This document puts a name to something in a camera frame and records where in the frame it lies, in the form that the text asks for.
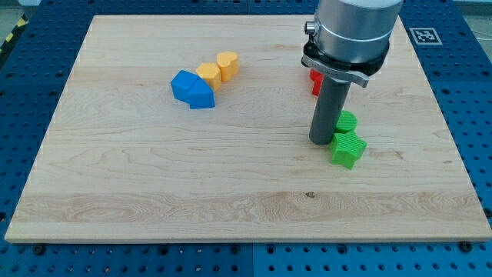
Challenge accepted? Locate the green circle block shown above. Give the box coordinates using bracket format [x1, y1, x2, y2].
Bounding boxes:
[335, 110, 357, 133]

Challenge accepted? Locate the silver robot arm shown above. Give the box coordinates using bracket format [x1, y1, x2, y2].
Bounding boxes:
[304, 0, 403, 63]

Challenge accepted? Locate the red star block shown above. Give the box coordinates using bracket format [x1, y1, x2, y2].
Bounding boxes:
[309, 69, 324, 96]

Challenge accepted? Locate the green star block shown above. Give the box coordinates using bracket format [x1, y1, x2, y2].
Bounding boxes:
[330, 131, 367, 169]

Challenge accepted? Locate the blue pentagon block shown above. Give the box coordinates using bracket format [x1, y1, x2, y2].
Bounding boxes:
[188, 78, 215, 109]

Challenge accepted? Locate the wooden board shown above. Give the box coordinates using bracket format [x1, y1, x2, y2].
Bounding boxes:
[5, 15, 491, 243]

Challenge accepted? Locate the yellow hexagon block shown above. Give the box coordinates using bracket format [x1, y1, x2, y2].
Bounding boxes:
[195, 62, 222, 92]

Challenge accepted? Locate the yellow heart block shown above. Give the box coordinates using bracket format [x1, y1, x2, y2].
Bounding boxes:
[216, 52, 239, 82]

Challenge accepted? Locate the blue cube block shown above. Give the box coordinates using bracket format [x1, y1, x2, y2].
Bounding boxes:
[171, 70, 198, 102]

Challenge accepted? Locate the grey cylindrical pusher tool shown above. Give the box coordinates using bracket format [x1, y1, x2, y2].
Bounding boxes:
[309, 75, 351, 145]

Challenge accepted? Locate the black clamp with silver lever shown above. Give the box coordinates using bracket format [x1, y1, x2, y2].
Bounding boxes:
[301, 41, 390, 88]

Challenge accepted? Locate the white fiducial marker tag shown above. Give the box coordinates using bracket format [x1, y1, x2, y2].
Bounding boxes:
[409, 27, 442, 45]

